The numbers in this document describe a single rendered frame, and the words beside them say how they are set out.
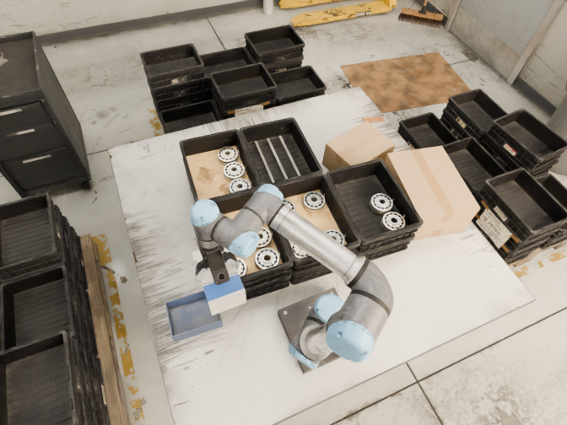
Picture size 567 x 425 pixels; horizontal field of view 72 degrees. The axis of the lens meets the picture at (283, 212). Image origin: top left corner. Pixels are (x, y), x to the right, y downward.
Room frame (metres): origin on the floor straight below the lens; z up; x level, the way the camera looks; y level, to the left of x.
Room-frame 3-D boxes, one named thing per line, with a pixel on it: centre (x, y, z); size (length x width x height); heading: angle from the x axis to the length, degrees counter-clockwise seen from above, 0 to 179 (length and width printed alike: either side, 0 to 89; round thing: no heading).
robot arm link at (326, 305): (0.53, -0.19, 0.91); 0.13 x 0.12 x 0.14; 151
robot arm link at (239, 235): (0.55, 0.11, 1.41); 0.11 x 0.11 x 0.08; 61
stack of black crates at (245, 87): (2.29, 0.35, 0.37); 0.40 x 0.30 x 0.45; 117
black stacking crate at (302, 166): (1.33, 0.04, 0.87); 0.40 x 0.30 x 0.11; 24
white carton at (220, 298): (0.56, 0.20, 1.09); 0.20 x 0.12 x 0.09; 27
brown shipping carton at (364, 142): (1.49, -0.37, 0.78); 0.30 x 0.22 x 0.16; 131
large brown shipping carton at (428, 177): (1.24, -0.69, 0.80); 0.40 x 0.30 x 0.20; 16
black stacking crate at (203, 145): (1.21, 0.32, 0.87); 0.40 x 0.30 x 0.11; 24
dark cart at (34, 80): (1.83, 1.69, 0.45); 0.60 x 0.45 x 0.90; 27
